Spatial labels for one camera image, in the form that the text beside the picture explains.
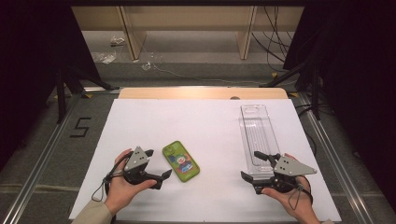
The short metal floor rail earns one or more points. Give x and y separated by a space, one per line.
101 90

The black curtain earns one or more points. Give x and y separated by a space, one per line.
358 77
31 62

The wooden table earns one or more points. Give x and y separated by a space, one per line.
186 93

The person's left hand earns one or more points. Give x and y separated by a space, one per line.
124 193

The light wooden desk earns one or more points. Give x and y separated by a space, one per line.
186 18

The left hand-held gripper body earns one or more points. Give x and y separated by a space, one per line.
137 161

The clear plastic tray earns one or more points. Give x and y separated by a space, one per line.
258 133

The person's right hand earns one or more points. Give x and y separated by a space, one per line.
295 202

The white board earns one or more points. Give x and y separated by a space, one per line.
202 124

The black metal stand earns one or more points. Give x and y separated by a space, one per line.
315 93
62 96

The clear plastic scrap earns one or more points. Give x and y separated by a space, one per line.
106 57
146 66
117 40

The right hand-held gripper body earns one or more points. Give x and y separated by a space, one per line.
289 168

